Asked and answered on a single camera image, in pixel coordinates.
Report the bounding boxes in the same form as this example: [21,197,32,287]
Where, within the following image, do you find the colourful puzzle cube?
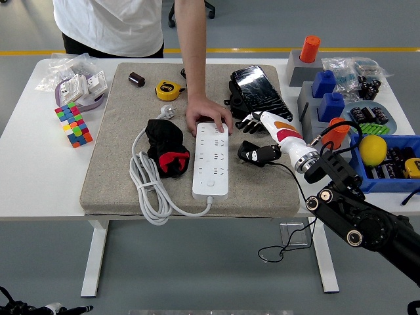
[54,102,94,149]

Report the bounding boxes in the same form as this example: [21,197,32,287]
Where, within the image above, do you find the black plug adapter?
[237,140,261,163]

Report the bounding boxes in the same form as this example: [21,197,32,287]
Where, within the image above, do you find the loose black capacitors pile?
[356,75,383,101]

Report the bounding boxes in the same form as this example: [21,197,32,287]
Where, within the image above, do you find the black strap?
[400,188,420,207]

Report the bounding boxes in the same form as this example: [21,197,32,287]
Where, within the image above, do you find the black phone stand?
[224,80,252,119]

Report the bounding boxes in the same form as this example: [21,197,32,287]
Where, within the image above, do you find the silver floor socket plate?
[279,222,311,247]

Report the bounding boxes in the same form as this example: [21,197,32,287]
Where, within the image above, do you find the clear bag of white parts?
[34,52,102,93]

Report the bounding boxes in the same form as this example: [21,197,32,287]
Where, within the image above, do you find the black office chair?
[167,0,217,29]

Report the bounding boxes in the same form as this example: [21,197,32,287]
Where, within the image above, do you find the white table leg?
[80,219,110,299]
[310,226,341,294]

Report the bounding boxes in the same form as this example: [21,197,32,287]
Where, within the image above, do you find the black capacitors on plate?
[349,105,390,126]

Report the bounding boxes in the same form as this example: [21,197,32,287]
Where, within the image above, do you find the white wall socket panel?
[58,73,90,103]
[85,70,109,96]

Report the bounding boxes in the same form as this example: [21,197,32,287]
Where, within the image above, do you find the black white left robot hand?
[32,301,95,315]

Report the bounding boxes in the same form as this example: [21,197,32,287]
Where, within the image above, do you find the person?
[52,0,165,60]

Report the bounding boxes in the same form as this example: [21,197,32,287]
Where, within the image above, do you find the grey-brown mat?
[79,62,300,219]

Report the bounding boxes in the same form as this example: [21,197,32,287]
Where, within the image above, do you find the dark brown cylinder capacitor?
[127,72,146,89]

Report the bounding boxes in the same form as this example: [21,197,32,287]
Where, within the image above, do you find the grey block with slots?
[297,81,329,129]

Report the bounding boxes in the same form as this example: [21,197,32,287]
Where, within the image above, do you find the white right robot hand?
[234,110,315,169]

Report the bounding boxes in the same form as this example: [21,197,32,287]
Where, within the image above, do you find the yellow lemon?
[358,135,389,167]

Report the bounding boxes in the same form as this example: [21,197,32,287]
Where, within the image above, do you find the yellow tape measure in bin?
[403,157,420,180]

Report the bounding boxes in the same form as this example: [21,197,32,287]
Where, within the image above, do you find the clear bag of small components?
[320,56,393,100]

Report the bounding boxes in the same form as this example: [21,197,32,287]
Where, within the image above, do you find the black and red cloth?
[145,119,191,179]

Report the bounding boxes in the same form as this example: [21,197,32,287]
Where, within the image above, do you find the person's left hand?
[185,93,235,137]

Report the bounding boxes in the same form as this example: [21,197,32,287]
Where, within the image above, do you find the white power strip cord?
[129,104,215,226]

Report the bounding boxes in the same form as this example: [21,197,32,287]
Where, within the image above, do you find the yellow tape measure with strap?
[154,68,188,101]

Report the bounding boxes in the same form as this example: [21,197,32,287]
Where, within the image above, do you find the white power strip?
[192,121,230,200]

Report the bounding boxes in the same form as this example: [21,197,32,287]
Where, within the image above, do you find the black capacitors in bin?
[366,146,418,180]

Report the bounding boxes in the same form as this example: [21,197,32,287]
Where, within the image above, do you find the thin black plug cord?
[257,160,319,264]

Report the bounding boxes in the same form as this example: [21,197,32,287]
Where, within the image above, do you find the blue-grey plate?
[339,100,398,136]

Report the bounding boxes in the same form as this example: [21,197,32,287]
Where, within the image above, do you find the green small parts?
[357,123,390,136]

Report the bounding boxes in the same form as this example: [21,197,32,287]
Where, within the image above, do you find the blue plastic bin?
[347,133,420,196]

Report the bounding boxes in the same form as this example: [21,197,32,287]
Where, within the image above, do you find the purple tape ring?
[54,80,106,113]

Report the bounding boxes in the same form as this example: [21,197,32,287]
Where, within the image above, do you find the blue block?
[318,92,346,121]
[311,70,337,99]

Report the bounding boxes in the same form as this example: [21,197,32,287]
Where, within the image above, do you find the orange cylinder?
[299,35,322,64]
[321,117,351,150]

